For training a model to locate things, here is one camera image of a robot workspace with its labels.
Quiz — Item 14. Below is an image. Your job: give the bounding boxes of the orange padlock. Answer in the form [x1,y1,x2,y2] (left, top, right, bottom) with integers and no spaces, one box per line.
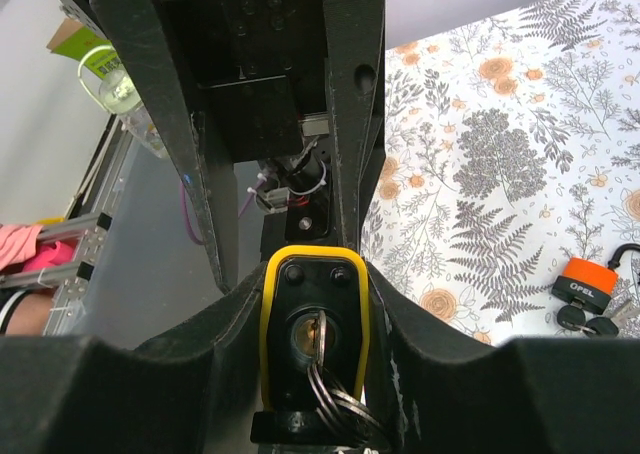
[551,243,639,315]

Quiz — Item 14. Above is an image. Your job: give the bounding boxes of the yellow padlock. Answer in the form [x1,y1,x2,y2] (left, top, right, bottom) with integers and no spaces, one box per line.
[251,245,376,448]

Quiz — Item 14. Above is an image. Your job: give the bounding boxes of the clear water bottle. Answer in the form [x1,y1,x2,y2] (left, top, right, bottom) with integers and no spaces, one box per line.
[76,45,169,159]

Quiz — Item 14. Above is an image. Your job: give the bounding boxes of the floral table mat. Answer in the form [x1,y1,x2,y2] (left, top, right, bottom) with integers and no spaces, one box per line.
[361,0,639,345]

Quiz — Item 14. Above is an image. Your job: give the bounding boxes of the aluminium frame rail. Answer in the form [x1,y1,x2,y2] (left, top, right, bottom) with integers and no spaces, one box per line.
[0,211,114,338]

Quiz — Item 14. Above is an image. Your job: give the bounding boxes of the orange padlock keys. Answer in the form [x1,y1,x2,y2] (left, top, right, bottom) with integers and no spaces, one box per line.
[556,299,639,338]

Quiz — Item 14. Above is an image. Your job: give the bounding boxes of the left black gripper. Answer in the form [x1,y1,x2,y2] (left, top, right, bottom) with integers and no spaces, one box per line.
[90,0,385,294]

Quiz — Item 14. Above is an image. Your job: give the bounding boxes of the yellow padlock keys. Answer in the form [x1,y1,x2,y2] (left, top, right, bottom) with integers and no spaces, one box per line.
[307,310,391,452]

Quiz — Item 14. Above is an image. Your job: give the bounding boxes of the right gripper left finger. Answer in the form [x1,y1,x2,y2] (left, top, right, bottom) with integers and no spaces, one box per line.
[1,267,265,453]

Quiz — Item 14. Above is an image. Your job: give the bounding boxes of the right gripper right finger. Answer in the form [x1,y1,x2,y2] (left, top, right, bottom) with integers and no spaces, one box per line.
[365,269,639,453]

